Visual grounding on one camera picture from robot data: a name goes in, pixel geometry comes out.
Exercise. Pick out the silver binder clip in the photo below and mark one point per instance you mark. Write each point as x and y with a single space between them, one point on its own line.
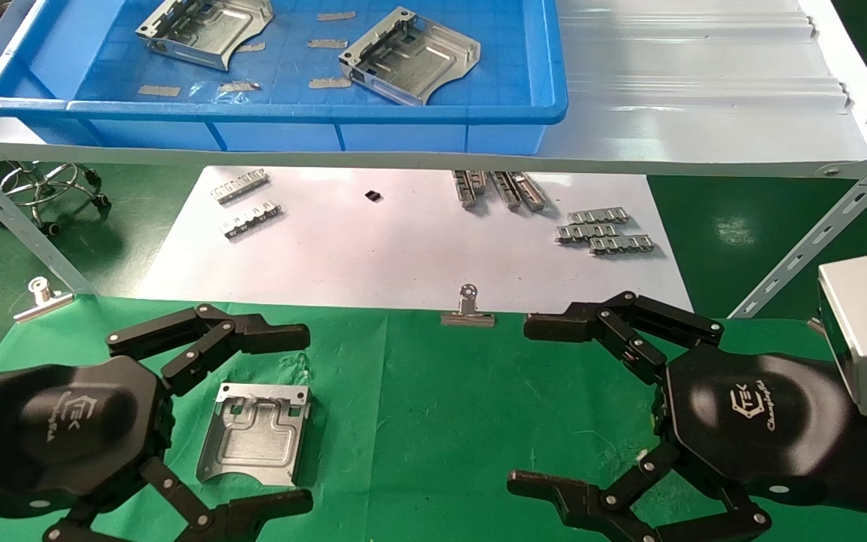
42 301
468 312

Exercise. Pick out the white metal shelf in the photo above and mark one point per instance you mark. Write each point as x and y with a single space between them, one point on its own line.
704 113

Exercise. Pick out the short metal rail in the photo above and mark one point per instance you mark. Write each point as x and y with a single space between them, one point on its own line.
506 190
479 181
464 190
530 191

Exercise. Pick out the white paper sheet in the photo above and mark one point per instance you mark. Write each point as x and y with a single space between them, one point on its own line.
373 256

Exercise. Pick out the chrome stool base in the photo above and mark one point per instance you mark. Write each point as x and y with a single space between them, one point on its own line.
50 188

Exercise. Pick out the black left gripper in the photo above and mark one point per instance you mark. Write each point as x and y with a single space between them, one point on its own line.
65 421

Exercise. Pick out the clear tape piece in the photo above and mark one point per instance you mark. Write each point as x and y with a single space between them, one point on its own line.
239 86

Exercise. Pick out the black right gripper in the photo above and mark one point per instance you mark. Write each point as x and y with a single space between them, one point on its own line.
757 414

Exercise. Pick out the notched metal strip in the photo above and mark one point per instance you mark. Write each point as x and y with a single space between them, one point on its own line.
239 186
251 220

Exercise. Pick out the green cloth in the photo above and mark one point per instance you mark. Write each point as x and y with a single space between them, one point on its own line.
441 421

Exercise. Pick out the grey slotted metal bracket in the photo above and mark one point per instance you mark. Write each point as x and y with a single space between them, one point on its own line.
586 232
622 244
597 217

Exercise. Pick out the stamped sheet metal part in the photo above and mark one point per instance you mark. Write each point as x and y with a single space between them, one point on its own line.
411 60
253 444
204 30

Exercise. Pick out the white perforated shelf strut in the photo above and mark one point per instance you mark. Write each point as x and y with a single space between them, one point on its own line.
817 233
19 226

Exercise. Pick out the blue plastic bin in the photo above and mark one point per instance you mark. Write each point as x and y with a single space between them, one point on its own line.
403 135

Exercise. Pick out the small black clip piece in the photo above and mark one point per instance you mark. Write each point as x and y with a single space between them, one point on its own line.
373 196

